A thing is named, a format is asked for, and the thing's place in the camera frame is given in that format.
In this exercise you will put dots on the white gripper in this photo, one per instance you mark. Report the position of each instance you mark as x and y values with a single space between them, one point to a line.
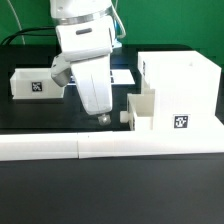
96 97

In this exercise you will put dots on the white front drawer tray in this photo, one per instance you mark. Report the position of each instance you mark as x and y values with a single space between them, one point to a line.
140 111

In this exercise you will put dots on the white drawer tray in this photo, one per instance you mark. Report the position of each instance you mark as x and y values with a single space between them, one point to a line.
140 111
34 83

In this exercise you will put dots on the white drawer cabinet box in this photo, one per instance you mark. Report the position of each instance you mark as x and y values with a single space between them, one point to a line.
185 86

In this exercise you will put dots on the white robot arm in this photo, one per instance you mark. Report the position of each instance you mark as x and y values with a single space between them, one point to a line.
86 34

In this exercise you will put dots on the white fiducial marker sheet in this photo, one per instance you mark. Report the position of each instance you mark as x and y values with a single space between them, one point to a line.
117 77

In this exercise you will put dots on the white L-shaped foam fence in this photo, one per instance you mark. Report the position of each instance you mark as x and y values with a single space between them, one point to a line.
208 138

